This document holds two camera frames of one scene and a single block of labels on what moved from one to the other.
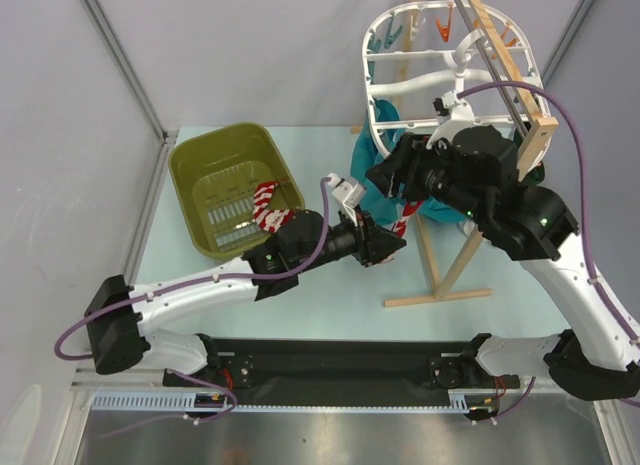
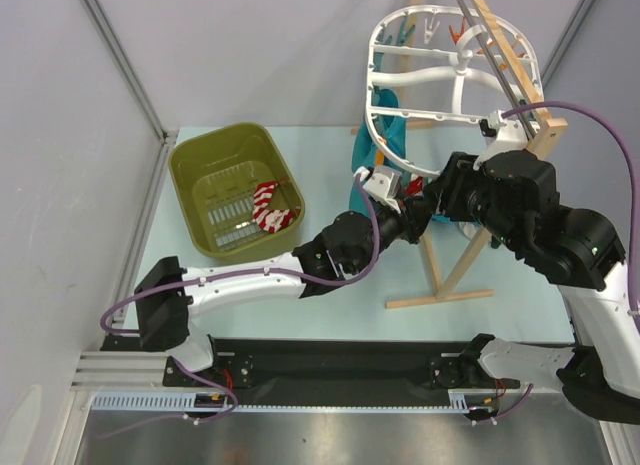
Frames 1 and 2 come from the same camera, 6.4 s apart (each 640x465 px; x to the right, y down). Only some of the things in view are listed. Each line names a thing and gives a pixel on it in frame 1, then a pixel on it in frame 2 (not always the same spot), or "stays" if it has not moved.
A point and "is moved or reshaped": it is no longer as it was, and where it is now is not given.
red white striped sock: [271, 220] stays
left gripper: [373, 242] to [415, 217]
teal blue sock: [365, 153] is moved or reshaped
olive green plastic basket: [216, 175] stays
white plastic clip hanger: [414, 53] stays
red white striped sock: [400, 224] is moved or reshaped
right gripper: [407, 161] to [448, 183]
